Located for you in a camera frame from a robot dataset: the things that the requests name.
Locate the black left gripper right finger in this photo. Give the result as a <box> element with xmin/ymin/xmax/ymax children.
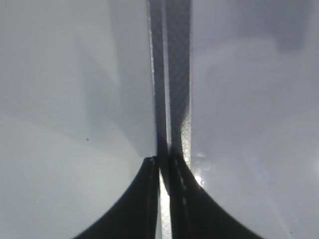
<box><xmin>168</xmin><ymin>151</ymin><xmax>260</xmax><ymax>239</ymax></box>

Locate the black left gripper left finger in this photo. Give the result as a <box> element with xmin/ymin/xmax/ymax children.
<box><xmin>76</xmin><ymin>156</ymin><xmax>159</xmax><ymax>239</ymax></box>

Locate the white board with aluminium frame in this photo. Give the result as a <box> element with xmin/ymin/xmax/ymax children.
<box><xmin>0</xmin><ymin>0</ymin><xmax>191</xmax><ymax>239</ymax></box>

